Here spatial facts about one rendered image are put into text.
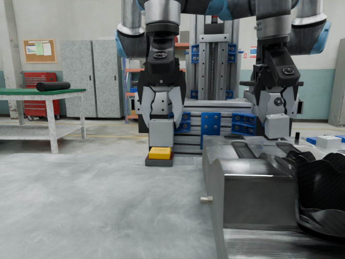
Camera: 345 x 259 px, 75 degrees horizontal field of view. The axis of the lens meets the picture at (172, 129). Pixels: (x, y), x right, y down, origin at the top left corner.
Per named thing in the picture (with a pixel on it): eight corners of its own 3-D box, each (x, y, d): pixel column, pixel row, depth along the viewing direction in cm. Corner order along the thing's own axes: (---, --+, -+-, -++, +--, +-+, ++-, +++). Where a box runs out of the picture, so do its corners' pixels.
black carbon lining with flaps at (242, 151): (227, 148, 58) (229, 112, 56) (291, 150, 57) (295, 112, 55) (282, 244, 24) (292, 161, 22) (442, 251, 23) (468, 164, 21)
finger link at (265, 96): (258, 118, 65) (265, 86, 62) (265, 125, 60) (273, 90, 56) (247, 117, 65) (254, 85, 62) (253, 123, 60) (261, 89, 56)
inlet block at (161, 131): (157, 132, 61) (157, 112, 60) (175, 133, 61) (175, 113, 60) (149, 146, 48) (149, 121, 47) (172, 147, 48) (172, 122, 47)
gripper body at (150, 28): (180, 86, 55) (181, 32, 52) (179, 87, 46) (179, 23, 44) (149, 86, 55) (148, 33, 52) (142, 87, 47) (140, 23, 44)
